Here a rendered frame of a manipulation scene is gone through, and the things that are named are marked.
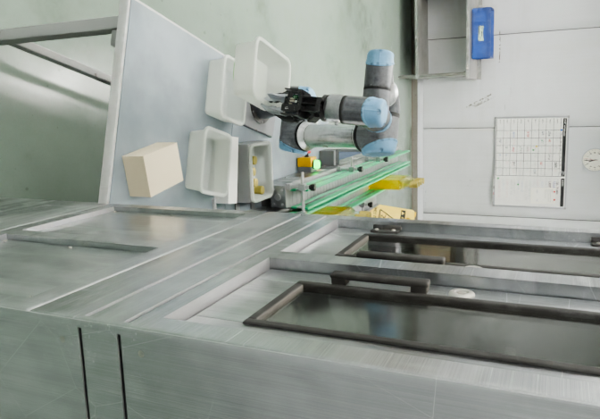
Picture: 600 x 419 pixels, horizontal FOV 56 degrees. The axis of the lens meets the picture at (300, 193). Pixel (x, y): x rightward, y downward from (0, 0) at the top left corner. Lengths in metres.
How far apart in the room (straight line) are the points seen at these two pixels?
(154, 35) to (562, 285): 1.37
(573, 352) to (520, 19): 7.48
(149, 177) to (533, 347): 1.21
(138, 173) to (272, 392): 1.12
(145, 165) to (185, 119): 0.34
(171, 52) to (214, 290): 1.18
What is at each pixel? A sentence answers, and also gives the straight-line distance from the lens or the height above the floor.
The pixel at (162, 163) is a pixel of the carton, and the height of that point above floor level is 0.82.
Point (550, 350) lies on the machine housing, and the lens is 0.71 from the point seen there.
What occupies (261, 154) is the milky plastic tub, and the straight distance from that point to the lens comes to 2.28.
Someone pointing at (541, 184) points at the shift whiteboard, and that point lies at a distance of 8.09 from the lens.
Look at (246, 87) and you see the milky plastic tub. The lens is 1.56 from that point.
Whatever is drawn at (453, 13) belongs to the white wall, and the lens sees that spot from 8.20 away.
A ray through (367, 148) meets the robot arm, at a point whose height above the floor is 1.29.
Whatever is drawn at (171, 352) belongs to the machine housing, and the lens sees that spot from 0.69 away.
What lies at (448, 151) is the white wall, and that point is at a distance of 8.17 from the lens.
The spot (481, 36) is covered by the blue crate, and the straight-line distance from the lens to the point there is 7.47.
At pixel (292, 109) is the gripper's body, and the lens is 1.52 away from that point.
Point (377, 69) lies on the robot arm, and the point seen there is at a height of 1.42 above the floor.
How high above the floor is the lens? 1.87
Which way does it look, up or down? 24 degrees down
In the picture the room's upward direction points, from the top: 92 degrees clockwise
